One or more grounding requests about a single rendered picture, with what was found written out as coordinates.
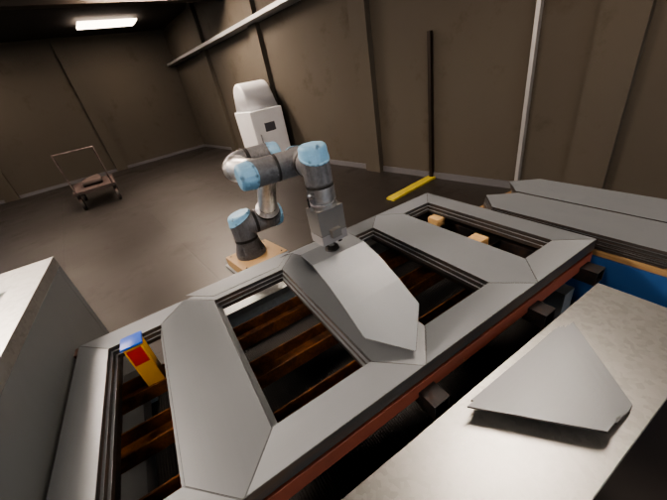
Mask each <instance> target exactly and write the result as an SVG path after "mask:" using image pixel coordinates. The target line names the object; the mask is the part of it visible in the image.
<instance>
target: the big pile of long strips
mask: <svg viewBox="0 0 667 500"><path fill-rule="evenodd" d="M509 183H510V187H511V192H512V193H502V194H488V195H487V196H486V198H485V202H484V205H483V206H484V208H486V209H490V210H493V211H497V212H501V213H505V214H508V215H512V216H516V217H519V218H523V219H527V220H530V221H534V222H538V223H542V224H545V225H549V226H553V227H556V228H560V229H564V230H567V231H571V232H575V233H578V234H582V235H586V236H590V237H593V238H596V239H597V242H596V245H595V249H597V250H601V251H603V252H607V253H610V254H613V255H617V256H620V257H624V258H627V259H630V260H634V261H637V262H640V263H644V264H647V265H651V266H654V267H657V268H661V269H667V199H663V198H657V197H651V196H645V195H639V194H633V193H627V192H621V191H614V190H608V189H602V188H596V187H585V186H579V185H573V184H566V183H560V182H554V181H548V180H542V179H536V180H524V181H512V182H509Z"/></svg>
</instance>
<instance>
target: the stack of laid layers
mask: <svg viewBox="0 0 667 500"><path fill-rule="evenodd" d="M426 212H431V213H434V214H437V215H440V216H442V217H445V218H448V219H451V220H454V221H457V222H460V223H463V224H466V225H469V226H472V227H475V228H478V229H481V230H484V231H487V232H490V233H493V234H496V235H499V236H502V237H505V238H508V239H511V240H514V241H517V242H520V243H522V244H525V245H528V246H531V247H534V248H537V249H540V248H541V247H543V246H544V245H546V244H547V243H549V242H550V241H552V240H550V239H546V238H543V237H540V236H536V235H533V234H530V233H527V232H523V231H520V230H517V229H513V228H510V227H507V226H503V225H500V224H497V223H494V222H490V221H487V220H484V219H480V218H477V217H474V216H471V215H467V214H464V213H461V212H457V211H454V210H451V209H447V208H444V207H441V206H438V205H434V204H431V203H428V202H427V203H425V204H423V205H421V206H419V207H417V208H414V209H412V210H410V211H408V212H406V213H404V214H407V215H410V216H412V217H415V218H416V217H418V216H420V215H422V214H424V213H426ZM356 237H358V238H359V239H361V240H363V241H364V242H365V241H367V240H370V239H372V238H375V239H377V240H379V241H381V242H382V243H384V244H386V245H388V246H390V247H392V248H394V249H396V250H398V251H400V252H402V253H404V254H406V255H408V256H410V257H412V258H414V259H416V260H417V261H419V262H421V263H423V264H425V265H427V266H429V267H431V268H433V269H435V270H437V271H439V272H441V273H443V274H445V275H447V276H449V277H450V278H452V279H454V280H456V281H458V282H460V283H462V284H464V285H466V286H468V287H470V288H472V289H474V290H476V291H477V290H478V289H480V288H481V287H483V286H484V285H486V284H487V283H488V282H487V281H484V280H482V279H480V278H478V277H476V276H474V275H472V274H470V273H468V272H465V271H463V270H461V269H459V268H457V267H455V266H453V265H451V264H449V263H446V262H444V261H442V260H440V259H438V258H436V257H434V256H432V255H430V254H428V253H425V252H423V251H421V250H419V249H417V248H415V247H413V246H411V245H409V244H406V243H404V242H402V241H400V240H398V239H396V238H394V237H392V236H390V235H387V234H385V233H383V232H381V231H379V230H377V229H375V228H373V227H372V228H371V229H369V230H366V231H364V232H362V233H360V234H358V235H356ZM596 242H597V240H595V241H594V242H592V243H591V244H590V245H588V246H587V247H586V248H584V249H583V250H582V251H580V252H579V253H577V254H576V255H575V256H573V257H572V258H571V259H569V260H568V261H567V262H565V263H564V264H563V265H561V266H560V267H558V268H557V269H556V270H554V271H553V272H552V273H550V274H549V275H548V276H546V277H545V278H544V279H542V280H541V281H539V282H538V281H537V282H538V283H537V284H535V285H534V286H533V287H531V288H530V289H529V290H527V291H526V292H525V293H523V294H522V295H520V296H519V297H518V298H516V299H515V300H514V301H512V302H511V303H510V304H508V305H507V306H506V307H504V308H503V309H501V310H500V311H499V312H497V313H496V314H494V315H493V316H492V317H490V318H489V319H488V320H486V321H485V322H483V323H482V324H481V325H479V326H478V327H477V328H475V329H474V330H473V331H471V332H470V333H469V334H467V335H466V336H464V337H463V338H462V339H460V340H459V341H458V342H456V343H455V344H454V345H452V346H451V347H450V348H448V349H447V350H445V351H444V352H443V353H441V354H440V355H439V356H437V357H436V358H435V359H433V360H432V361H431V362H429V363H428V364H427V356H426V326H425V325H423V324H422V323H420V322H419V321H418V333H417V348H416V351H412V350H408V349H404V348H401V347H397V346H393V345H389V344H385V343H381V342H378V341H374V340H370V339H366V338H364V337H363V336H362V334H361V333H360V331H359V330H358V328H357V327H356V325H355V324H354V322H353V321H352V319H351V318H350V316H349V315H348V313H347V312H346V310H345V309H344V307H343V306H342V305H341V303H340V302H339V300H338V299H337V297H336V296H335V295H334V293H333V291H332V290H331V289H330V287H329V286H328V284H327V283H326V282H325V281H324V279H323V278H322V277H321V276H320V274H319V273H318V272H317V271H316V270H315V268H314V267H313V266H312V265H311V264H310V263H308V262H307V261H306V260H305V259H304V258H302V257H301V256H300V255H296V254H292V253H291V254H288V255H286V257H285V258H284V260H283V262H282V263H281V265H280V266H279V267H278V268H276V269H274V270H271V271H269V272H267V273H265V274H262V275H260V276H258V277H256V278H254V279H251V280H249V281H247V282H245V283H243V284H240V285H238V286H236V287H234V288H232V289H229V290H227V291H225V292H223V293H221V294H218V295H216V296H214V297H197V296H193V297H191V298H188V299H187V300H214V301H215V303H216V305H217V307H218V309H219V312H220V314H221V316H222V318H223V320H224V323H225V325H226V327H227V329H228V332H229V334H230V336H231V338H232V340H233V343H234V345H235V347H236V349H237V351H238V354H239V356H240V358H241V360H242V363H243V365H244V367H245V369H246V371H247V374H248V376H249V378H250V380H251V382H252V385H253V387H254V389H255V391H256V394H257V396H258V398H259V400H260V402H261V405H262V407H263V409H264V411H265V414H266V416H267V418H268V420H269V422H270V425H271V427H272V428H273V426H275V425H276V424H278V423H277V421H276V419H275V417H274V415H273V412H272V410H271V408H270V406H269V404H268V402H267V400H266V398H265V396H264V394H263V391H262V389H261V387H260V385H259V383H258V381H257V379H256V377H255V375H254V373H253V370H252V368H251V366H250V364H249V362H248V360H247V358H246V356H245V354H244V352H243V349H242V347H241V345H240V343H239V341H238V339H237V337H236V335H235V333H234V331H233V328H232V326H231V324H230V322H229V320H228V318H227V316H226V314H225V312H224V310H223V309H225V308H227V307H230V306H232V305H234V304H236V303H238V302H240V301H242V300H244V299H246V298H249V297H251V296H253V295H255V294H257V293H259V292H261V291H263V290H265V289H267V288H270V287H272V286H274V285H276V284H278V283H280V282H282V281H283V282H284V283H285V284H286V285H287V286H288V287H289V288H290V289H291V290H292V291H293V293H294V294H295V295H296V296H297V297H298V298H299V299H300V300H301V301H302V302H303V304H304V305H305V306H306V307H307V308H308V309H309V310H310V311H311V312H312V313H313V315H314V316H315V317H316V318H317V319H318V320H319V321H320V322H321V323H322V324H323V326H324V327H325V328H326V329H327V330H328V331H329V332H330V333H331V334H332V335H333V337H334V338H335V339H336V340H337V341H338V342H339V343H340V344H341V345H342V347H343V348H344V349H345V350H346V351H347V352H348V353H349V354H350V355H351V356H352V358H353V359H354V360H355V361H356V362H357V363H358V364H359V365H360V366H361V367H362V366H364V365H365V364H367V363H368V362H370V361H372V362H385V363H399V364H412V365H425V366H424V367H422V368H421V369H420V370H418V371H417V372H416V373H414V374H413V375H412V376H410V377H409V378H407V379H406V380H405V381H403V382H402V383H401V384H399V385H398V386H397V387H395V388H394V389H393V390H391V391H390V392H388V393H387V394H386V395H384V396H383V397H382V398H380V399H379V400H378V401H376V402H375V403H374V404H372V405H371V406H369V407H368V408H367V409H365V410H364V411H363V412H361V413H360V414H359V415H357V416H356V417H355V418H353V419H352V420H350V421H349V422H348V423H346V424H345V425H344V426H342V427H341V428H340V429H338V430H337V431H336V432H334V433H333V434H331V435H330V436H329V437H327V438H326V439H324V440H323V441H322V442H320V443H319V444H318V445H316V446H315V447H313V448H312V449H311V450H309V451H308V452H307V453H305V454H304V455H303V456H301V457H300V458H299V459H297V460H296V461H294V462H293V463H292V464H290V465H289V466H288V467H286V468H285V469H284V470H282V471H281V472H280V473H278V474H277V475H275V476H274V477H273V478H271V479H270V480H269V481H267V482H266V483H265V484H263V485H262V486H261V487H259V488H258V489H256V490H255V491H254V492H252V493H251V494H250V495H248V496H247V497H246V498H244V499H243V500H263V499H264V498H266V497H267V496H268V495H270V494H271V493H272V492H274V491H275V490H276V489H277V488H279V487H280V486H281V485H283V484H284V483H285V482H287V481H288V480H289V479H291V478H292V477H293V476H295V475H296V474H297V473H299V472H300V471H301V470H303V469H304V468H305V467H307V466H308V465H309V464H311V463H312V462H313V461H314V460H316V459H317V458H318V457H320V456H321V455H322V454H324V453H325V452H326V451H328V450H329V449H330V448H332V447H333V446H334V445H336V444H337V443H338V442H340V441H341V440H342V439H344V438H345V437H347V436H348V435H349V434H351V433H352V432H353V431H354V430H356V429H357V428H358V427H360V426H361V425H362V424H364V423H365V422H366V421H368V420H369V419H370V418H372V417H373V416H374V415H376V414H377V413H378V412H380V411H381V410H382V409H384V408H385V407H386V406H388V405H389V404H390V403H391V402H393V401H394V400H395V399H397V398H398V397H399V396H401V395H402V394H403V393H405V392H406V391H407V390H409V389H410V388H411V387H413V386H414V385H415V384H417V383H418V382H419V381H421V380H422V379H423V378H425V377H426V376H427V375H428V374H430V373H431V372H432V371H434V370H435V369H436V368H438V367H439V366H440V365H442V364H443V363H444V362H446V361H447V360H448V359H450V358H451V357H452V356H454V355H455V354H456V353H458V352H459V351H460V350H462V349H463V348H464V347H466V346H467V345H468V344H469V343H471V342H472V341H473V340H475V339H476V338H477V337H479V336H480V335H481V334H483V333H484V332H485V331H487V330H488V329H489V328H491V327H492V326H493V325H495V324H496V323H497V322H499V321H500V320H501V319H503V318H504V317H505V316H506V315H508V314H509V313H511V312H512V311H513V310H515V309H516V308H517V307H519V306H520V305H521V304H523V303H524V302H525V301H527V300H528V299H529V298H531V297H532V296H533V295H535V294H536V293H537V292H539V291H540V290H541V289H542V288H544V287H545V286H546V285H548V284H549V283H550V282H552V281H553V280H554V279H556V278H557V277H558V276H560V275H561V274H562V273H564V272H565V271H566V270H568V269H569V268H570V267H572V266H573V265H574V264H576V263H577V262H578V261H579V260H581V259H582V258H583V257H585V256H586V255H587V254H589V253H590V252H591V251H593V250H594V249H595V245H596ZM142 336H143V337H144V339H145V340H146V342H147V343H148V345H149V344H151V343H153V342H155V341H157V340H159V339H161V341H162V348H163V355H164V363H165V370H166V377H167V384H168V391H169V399H170V406H171V413H172V420H173V428H174V435H175V442H176V449H177V456H178V464H179V471H180V477H181V484H182V487H183V486H184V487H186V486H185V483H184V476H183V470H182V463H181V457H180V450H179V443H178V436H177V429H176V423H175V416H174V409H173V402H172V395H171V389H170V382H169V375H168V368H167V361H166V355H165V348H164V341H163V334H162V328H161V326H160V325H159V326H157V327H155V328H153V329H151V330H148V331H146V332H144V333H142ZM123 356H125V354H124V352H122V353H120V344H118V345H116V346H114V347H111V348H109V349H108V360H107V371H106V382H105V394H104V405H103V416H102V427H101V439H100V450H99V460H98V472H97V483H96V494H95V500H115V474H116V448H117V423H118V397H119V371H120V358H121V357H123Z"/></svg>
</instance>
